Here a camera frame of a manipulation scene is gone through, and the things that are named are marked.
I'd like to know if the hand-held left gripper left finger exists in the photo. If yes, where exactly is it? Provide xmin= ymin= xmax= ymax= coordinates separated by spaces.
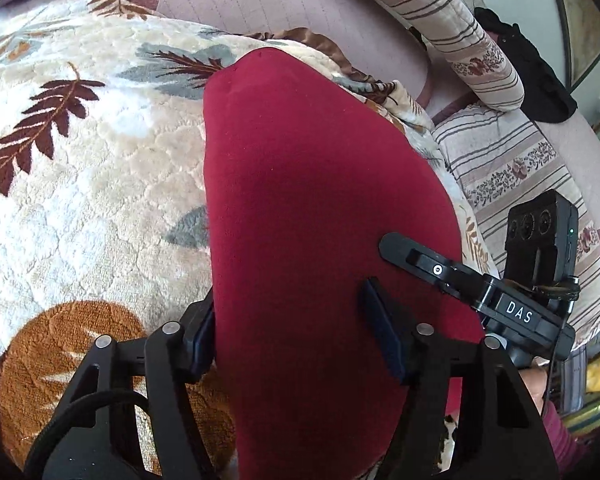
xmin=24 ymin=287 xmax=217 ymax=480

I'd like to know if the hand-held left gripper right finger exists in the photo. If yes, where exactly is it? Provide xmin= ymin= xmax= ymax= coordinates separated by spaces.
xmin=362 ymin=277 xmax=561 ymax=480

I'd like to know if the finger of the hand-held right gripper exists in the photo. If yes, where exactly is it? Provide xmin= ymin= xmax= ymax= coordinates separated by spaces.
xmin=379 ymin=232 xmax=488 ymax=311

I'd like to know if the dark red sweater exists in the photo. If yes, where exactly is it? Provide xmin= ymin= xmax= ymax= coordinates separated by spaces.
xmin=201 ymin=47 xmax=486 ymax=480

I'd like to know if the person's right forearm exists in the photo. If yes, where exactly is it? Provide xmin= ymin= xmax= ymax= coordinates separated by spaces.
xmin=520 ymin=365 xmax=593 ymax=471

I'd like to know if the folded striped floral quilt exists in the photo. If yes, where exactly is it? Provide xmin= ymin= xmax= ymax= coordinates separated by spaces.
xmin=430 ymin=105 xmax=600 ymax=341

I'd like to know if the yellow object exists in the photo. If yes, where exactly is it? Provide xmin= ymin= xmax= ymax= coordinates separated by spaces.
xmin=585 ymin=352 xmax=600 ymax=391

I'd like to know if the leaf-print fleece blanket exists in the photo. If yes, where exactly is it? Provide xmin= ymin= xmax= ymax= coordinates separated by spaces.
xmin=0 ymin=0 xmax=496 ymax=480

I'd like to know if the black cloth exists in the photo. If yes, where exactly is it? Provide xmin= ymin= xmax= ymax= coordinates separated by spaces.
xmin=472 ymin=7 xmax=578 ymax=123

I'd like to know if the rolled striped floral quilt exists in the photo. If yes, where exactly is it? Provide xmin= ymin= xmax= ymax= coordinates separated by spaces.
xmin=315 ymin=0 xmax=525 ymax=111

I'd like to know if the black braided cable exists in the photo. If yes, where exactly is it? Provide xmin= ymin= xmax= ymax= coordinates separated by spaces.
xmin=25 ymin=389 xmax=151 ymax=461

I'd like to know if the framed wall picture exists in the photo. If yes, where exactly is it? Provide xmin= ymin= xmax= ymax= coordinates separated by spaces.
xmin=545 ymin=0 xmax=600 ymax=91

